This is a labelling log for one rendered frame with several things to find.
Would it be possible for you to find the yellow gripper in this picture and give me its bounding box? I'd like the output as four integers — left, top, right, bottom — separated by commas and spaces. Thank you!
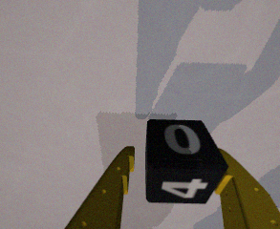
65, 146, 280, 229

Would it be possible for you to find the black cube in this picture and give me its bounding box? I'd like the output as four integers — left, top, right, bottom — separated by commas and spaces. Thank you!
145, 119, 228, 204

